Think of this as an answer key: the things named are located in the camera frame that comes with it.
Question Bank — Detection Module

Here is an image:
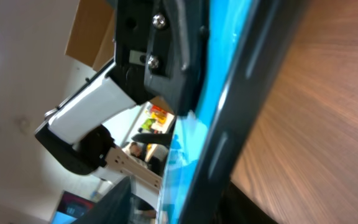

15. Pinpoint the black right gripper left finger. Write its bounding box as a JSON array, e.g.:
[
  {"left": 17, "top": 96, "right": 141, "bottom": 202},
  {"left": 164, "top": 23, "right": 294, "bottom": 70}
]
[{"left": 72, "top": 177, "right": 132, "bottom": 224}]

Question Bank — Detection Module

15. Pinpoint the cardboard box in background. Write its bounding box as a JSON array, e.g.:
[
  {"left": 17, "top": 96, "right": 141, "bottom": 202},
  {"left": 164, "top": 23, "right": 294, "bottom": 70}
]
[{"left": 65, "top": 0, "right": 115, "bottom": 72}]

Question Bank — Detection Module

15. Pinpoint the seated person in background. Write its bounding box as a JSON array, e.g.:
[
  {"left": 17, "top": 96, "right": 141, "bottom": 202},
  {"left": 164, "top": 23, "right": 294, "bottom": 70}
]
[{"left": 122, "top": 142, "right": 145, "bottom": 160}]

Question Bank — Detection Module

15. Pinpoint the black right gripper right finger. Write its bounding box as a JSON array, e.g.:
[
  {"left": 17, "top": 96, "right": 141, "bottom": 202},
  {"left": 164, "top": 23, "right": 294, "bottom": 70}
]
[{"left": 219, "top": 182, "right": 277, "bottom": 224}]

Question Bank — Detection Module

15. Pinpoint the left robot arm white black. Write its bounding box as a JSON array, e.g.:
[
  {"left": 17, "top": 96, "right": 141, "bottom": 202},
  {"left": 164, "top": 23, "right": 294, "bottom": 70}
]
[{"left": 35, "top": 0, "right": 209, "bottom": 175}]

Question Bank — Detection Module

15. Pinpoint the cyan screen smartphone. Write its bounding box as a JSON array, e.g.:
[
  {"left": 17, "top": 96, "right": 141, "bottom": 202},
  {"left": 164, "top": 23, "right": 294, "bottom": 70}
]
[{"left": 156, "top": 0, "right": 306, "bottom": 223}]

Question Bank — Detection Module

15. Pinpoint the dark monitor screen background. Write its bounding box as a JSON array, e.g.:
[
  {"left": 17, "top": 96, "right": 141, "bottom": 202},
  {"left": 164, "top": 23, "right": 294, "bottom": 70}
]
[{"left": 49, "top": 191, "right": 95, "bottom": 224}]

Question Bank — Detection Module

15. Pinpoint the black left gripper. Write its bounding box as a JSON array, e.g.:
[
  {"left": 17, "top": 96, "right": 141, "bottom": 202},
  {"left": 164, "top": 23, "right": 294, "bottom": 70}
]
[{"left": 109, "top": 0, "right": 209, "bottom": 116}]

